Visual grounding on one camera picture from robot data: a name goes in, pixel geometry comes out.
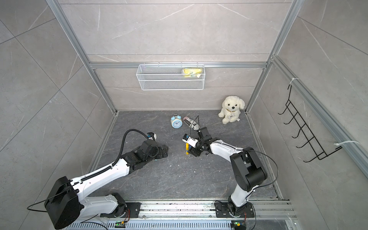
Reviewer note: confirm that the white plush dog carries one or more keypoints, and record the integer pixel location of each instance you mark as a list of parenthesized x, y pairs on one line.
[(231, 109)]

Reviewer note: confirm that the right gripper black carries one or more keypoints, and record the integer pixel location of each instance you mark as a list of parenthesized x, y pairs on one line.
[(195, 152)]

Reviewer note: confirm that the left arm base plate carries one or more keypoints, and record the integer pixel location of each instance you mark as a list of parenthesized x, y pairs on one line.
[(133, 208)]

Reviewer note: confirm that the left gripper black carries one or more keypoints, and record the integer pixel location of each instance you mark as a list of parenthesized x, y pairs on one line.
[(160, 154)]

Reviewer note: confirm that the yellow sponge in basket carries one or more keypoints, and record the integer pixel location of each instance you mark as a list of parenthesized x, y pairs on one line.
[(192, 72)]

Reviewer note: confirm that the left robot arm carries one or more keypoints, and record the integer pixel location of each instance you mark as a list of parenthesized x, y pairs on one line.
[(69, 198)]

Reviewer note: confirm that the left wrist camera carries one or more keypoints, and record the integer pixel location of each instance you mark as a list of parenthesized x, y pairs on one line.
[(151, 136)]

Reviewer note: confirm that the white wire mesh basket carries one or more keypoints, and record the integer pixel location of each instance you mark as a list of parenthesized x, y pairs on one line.
[(157, 77)]

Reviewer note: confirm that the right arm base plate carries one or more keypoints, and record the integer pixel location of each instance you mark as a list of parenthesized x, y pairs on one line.
[(229, 210)]

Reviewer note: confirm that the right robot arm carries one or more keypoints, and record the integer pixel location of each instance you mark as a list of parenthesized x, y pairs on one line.
[(248, 170)]

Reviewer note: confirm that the black wire hook rack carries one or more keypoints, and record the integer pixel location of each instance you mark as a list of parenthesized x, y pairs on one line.
[(304, 130)]

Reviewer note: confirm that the blue alarm clock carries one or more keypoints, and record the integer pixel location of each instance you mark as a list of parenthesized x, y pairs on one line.
[(176, 121)]

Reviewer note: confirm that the aluminium mounting rail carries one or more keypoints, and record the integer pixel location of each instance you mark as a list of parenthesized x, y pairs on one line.
[(197, 209)]

